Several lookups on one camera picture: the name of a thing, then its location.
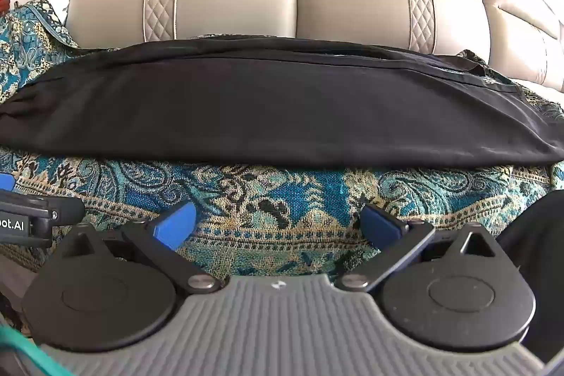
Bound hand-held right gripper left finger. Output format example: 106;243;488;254
59;201;221;295

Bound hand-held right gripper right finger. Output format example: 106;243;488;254
334;203;498;294

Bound black pants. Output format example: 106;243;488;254
0;35;564;169

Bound teal paisley blanket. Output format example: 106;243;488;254
0;0;564;281

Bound dark cloth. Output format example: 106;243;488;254
497;190;564;359

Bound white pillow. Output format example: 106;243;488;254
44;0;72;23

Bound green cable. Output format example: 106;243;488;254
0;323;73;376

